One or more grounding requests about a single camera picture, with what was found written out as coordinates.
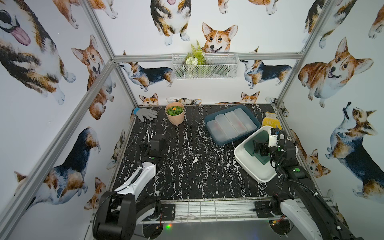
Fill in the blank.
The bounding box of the teal storage box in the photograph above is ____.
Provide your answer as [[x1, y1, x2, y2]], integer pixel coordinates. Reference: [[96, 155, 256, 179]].
[[204, 105, 261, 146]]

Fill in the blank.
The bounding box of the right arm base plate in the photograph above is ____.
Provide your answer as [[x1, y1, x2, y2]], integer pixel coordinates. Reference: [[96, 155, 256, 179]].
[[253, 201, 283, 218]]

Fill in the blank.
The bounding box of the artificial fern with flower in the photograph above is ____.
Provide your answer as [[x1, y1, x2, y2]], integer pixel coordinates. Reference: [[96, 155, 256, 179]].
[[185, 40, 207, 77]]

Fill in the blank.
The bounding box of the yellow work glove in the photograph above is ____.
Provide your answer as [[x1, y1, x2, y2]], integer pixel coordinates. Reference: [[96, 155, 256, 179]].
[[262, 112, 282, 130]]

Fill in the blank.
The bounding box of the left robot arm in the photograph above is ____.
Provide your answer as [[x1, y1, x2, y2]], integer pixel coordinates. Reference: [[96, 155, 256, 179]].
[[92, 139, 167, 240]]

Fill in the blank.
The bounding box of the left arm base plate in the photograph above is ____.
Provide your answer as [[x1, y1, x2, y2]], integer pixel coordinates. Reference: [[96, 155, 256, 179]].
[[161, 204, 176, 222]]

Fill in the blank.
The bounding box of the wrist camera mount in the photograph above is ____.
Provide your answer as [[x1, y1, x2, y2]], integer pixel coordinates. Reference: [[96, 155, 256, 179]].
[[150, 134, 168, 152], [268, 128, 280, 148]]

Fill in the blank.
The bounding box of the grey work glove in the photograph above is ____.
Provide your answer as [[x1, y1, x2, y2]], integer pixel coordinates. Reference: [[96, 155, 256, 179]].
[[133, 108, 158, 122]]

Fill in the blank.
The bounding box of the white storage box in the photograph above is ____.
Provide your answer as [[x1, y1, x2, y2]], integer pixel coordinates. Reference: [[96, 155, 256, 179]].
[[234, 126, 298, 183]]

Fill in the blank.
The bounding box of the white wire wall basket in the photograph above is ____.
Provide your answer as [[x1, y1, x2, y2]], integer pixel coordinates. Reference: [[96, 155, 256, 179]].
[[172, 54, 240, 79]]

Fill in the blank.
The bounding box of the clear case with pencil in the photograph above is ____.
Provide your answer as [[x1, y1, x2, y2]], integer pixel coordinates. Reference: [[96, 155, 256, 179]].
[[207, 120, 228, 142]]

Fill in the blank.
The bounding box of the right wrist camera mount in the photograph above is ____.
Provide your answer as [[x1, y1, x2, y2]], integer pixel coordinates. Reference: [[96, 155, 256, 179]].
[[268, 128, 280, 148]]

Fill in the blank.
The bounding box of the pink pot with green plant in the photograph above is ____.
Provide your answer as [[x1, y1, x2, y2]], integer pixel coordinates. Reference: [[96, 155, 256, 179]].
[[165, 103, 185, 126]]

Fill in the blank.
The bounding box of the dark green case with pens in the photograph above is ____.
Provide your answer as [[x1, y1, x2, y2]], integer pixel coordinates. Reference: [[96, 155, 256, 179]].
[[245, 131, 269, 157]]

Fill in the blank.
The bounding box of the clear rounded case front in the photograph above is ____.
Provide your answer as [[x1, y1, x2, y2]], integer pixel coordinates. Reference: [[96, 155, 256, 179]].
[[234, 108, 258, 132]]

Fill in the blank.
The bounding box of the clear case with pink item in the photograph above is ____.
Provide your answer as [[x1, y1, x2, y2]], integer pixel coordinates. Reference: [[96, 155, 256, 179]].
[[225, 111, 248, 135]]

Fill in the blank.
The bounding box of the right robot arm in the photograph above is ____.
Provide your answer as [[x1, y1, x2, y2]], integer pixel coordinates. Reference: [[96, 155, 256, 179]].
[[251, 140, 356, 240]]

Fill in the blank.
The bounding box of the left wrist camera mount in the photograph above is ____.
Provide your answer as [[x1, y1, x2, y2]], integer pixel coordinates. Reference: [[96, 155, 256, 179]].
[[150, 134, 168, 152]]

